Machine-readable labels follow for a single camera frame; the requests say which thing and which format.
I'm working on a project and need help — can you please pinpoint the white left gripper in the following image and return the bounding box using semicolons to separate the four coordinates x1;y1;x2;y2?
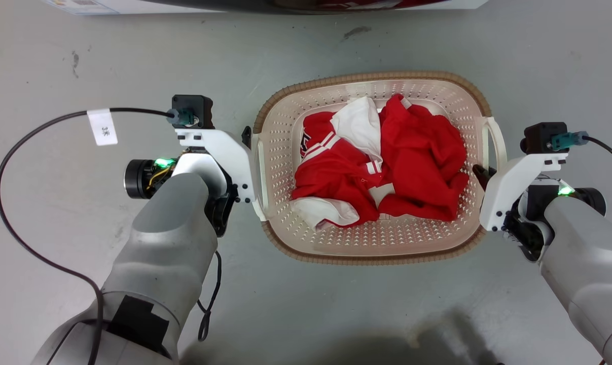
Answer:
174;125;257;238

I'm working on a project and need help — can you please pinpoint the long black camera cable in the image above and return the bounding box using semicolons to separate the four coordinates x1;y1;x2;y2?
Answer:
0;107;175;365

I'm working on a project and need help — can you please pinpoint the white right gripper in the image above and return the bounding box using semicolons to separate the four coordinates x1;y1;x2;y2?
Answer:
472;153;568;262

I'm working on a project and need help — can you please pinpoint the white garment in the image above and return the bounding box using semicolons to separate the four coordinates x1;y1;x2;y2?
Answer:
290;96;395;232

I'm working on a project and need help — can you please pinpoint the red garment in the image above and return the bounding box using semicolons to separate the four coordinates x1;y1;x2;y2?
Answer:
292;93;470;228

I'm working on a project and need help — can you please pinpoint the beige plastic laundry basket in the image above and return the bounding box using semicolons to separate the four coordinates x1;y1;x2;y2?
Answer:
250;71;508;266

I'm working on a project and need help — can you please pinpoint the black right camera cable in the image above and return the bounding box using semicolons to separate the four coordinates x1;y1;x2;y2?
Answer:
582;135;612;172

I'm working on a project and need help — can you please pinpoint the white paper cable label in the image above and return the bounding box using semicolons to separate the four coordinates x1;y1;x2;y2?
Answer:
87;108;119;147

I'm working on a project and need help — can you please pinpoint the thin black looped cable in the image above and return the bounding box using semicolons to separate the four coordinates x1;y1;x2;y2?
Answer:
197;250;223;342

